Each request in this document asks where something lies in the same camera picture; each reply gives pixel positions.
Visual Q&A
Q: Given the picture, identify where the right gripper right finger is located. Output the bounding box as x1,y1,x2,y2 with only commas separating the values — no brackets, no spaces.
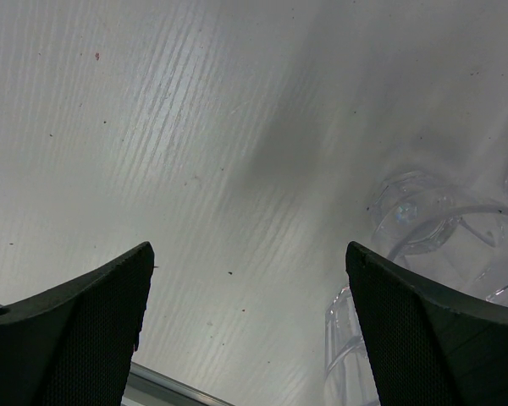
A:
345,242,508,405

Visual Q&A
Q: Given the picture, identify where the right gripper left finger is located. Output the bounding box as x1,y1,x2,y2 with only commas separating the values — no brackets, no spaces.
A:
0,242,154,405

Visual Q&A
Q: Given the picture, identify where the aluminium mounting rail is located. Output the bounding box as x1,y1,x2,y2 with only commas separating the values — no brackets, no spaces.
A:
0,285,222,405

